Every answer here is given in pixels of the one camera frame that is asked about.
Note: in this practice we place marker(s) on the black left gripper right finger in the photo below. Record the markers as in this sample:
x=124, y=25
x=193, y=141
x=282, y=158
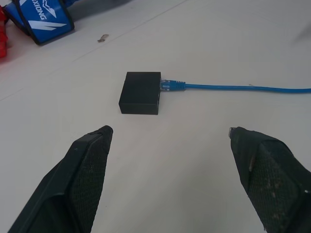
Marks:
x=269, y=174

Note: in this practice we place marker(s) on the black network switch box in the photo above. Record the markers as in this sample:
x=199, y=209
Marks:
x=140, y=92

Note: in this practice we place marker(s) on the red plastic object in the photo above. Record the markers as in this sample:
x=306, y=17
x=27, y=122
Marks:
x=3, y=36

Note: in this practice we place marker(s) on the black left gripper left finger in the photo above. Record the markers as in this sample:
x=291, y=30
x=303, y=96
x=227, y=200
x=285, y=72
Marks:
x=73, y=184

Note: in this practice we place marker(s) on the small brown tape scrap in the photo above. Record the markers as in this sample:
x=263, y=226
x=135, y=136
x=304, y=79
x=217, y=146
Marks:
x=102, y=38

